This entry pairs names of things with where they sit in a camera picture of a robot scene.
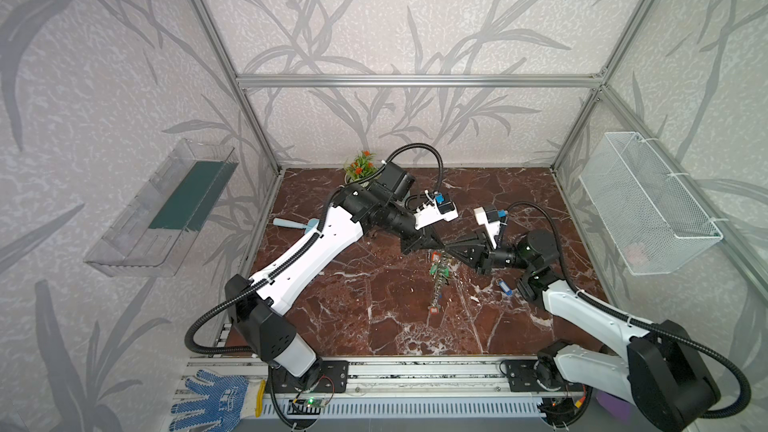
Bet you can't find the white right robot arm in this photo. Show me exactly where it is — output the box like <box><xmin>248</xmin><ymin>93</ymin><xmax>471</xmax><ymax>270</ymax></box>
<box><xmin>445</xmin><ymin>208</ymin><xmax>752</xmax><ymax>431</ymax></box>

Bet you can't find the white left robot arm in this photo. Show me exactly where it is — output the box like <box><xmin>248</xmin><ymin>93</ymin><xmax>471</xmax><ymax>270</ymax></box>
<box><xmin>184</xmin><ymin>144</ymin><xmax>458</xmax><ymax>385</ymax></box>

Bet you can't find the blue tagged key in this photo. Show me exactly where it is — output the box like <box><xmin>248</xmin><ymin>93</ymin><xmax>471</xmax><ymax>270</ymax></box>
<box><xmin>498</xmin><ymin>280</ymin><xmax>514</xmax><ymax>296</ymax></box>

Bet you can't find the potted artificial flower plant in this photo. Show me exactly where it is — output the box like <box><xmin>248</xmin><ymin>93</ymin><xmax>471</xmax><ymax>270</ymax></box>
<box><xmin>344</xmin><ymin>150</ymin><xmax>377</xmax><ymax>183</ymax></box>

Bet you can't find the light blue toy trowel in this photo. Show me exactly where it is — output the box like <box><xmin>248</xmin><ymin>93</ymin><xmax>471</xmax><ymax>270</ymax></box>
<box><xmin>272</xmin><ymin>218</ymin><xmax>319</xmax><ymax>234</ymax></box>

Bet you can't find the green circuit board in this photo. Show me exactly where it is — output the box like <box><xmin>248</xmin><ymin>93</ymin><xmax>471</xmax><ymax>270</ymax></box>
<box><xmin>288</xmin><ymin>395</ymin><xmax>333</xmax><ymax>416</ymax></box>

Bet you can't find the blue dotted work glove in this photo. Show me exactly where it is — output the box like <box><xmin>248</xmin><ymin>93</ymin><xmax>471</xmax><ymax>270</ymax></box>
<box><xmin>168</xmin><ymin>369</ymin><xmax>266</xmax><ymax>432</ymax></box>

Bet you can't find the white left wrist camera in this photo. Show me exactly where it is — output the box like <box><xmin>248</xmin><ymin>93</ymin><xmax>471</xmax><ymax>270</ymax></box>
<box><xmin>414</xmin><ymin>192</ymin><xmax>458</xmax><ymax>230</ymax></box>

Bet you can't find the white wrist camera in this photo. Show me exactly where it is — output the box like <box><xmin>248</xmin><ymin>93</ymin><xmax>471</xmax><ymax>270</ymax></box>
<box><xmin>473</xmin><ymin>206</ymin><xmax>507</xmax><ymax>250</ymax></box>
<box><xmin>414</xmin><ymin>192</ymin><xmax>458</xmax><ymax>230</ymax></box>

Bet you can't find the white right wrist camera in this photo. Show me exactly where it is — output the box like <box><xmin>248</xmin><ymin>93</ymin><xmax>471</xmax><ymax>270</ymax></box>
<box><xmin>473</xmin><ymin>206</ymin><xmax>507</xmax><ymax>250</ymax></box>

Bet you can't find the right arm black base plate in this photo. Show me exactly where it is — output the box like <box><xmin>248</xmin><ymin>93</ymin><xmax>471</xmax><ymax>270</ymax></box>
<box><xmin>499</xmin><ymin>358</ymin><xmax>584</xmax><ymax>395</ymax></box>

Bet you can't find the white wire mesh basket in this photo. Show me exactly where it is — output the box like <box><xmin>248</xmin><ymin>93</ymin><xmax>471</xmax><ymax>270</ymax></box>
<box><xmin>579</xmin><ymin>132</ymin><xmax>723</xmax><ymax>276</ymax></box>

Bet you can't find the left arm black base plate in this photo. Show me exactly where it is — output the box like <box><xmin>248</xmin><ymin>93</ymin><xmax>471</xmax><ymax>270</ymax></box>
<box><xmin>270</xmin><ymin>360</ymin><xmax>350</xmax><ymax>394</ymax></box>

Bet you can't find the clear plastic wall tray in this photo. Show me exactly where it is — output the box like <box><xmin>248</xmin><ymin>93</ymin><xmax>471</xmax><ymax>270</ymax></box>
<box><xmin>84</xmin><ymin>139</ymin><xmax>239</xmax><ymax>278</ymax></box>

